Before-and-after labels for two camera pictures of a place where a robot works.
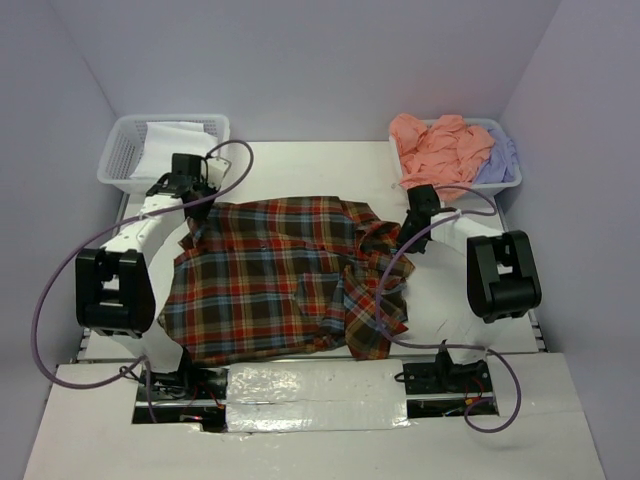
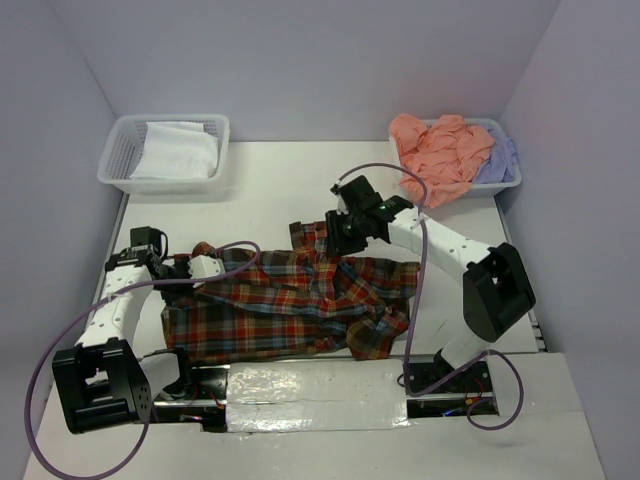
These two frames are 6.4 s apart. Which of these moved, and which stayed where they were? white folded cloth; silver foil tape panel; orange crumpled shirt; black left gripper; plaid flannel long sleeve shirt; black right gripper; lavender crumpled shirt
Moved: black left gripper; plaid flannel long sleeve shirt; black right gripper
Stayed: white folded cloth; lavender crumpled shirt; silver foil tape panel; orange crumpled shirt
